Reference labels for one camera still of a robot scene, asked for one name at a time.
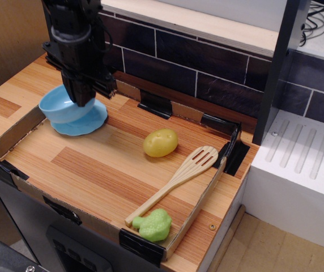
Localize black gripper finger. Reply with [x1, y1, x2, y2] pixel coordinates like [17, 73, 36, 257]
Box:
[61, 74, 78, 102]
[76, 80, 96, 107]

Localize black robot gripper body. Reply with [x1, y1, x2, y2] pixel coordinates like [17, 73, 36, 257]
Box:
[42, 27, 117, 99]

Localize light blue plastic bowl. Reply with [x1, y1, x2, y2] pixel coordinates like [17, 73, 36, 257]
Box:
[39, 85, 96, 124]

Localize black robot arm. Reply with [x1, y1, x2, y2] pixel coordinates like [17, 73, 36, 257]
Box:
[42, 1, 117, 107]

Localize light blue plastic plate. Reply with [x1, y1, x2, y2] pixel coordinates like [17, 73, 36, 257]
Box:
[50, 100, 108, 136]

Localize yellow toy potato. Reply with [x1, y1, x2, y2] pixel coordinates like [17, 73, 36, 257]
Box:
[143, 129, 178, 158]

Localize slotted wooden spatula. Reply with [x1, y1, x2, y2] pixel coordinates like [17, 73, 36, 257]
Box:
[125, 146, 219, 227]

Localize green toy broccoli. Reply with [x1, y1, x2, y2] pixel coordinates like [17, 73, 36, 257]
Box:
[132, 209, 172, 242]

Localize black vertical post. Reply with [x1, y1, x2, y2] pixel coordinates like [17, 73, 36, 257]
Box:
[253, 0, 310, 145]

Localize black cables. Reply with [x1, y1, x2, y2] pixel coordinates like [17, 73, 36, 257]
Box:
[299, 0, 324, 48]

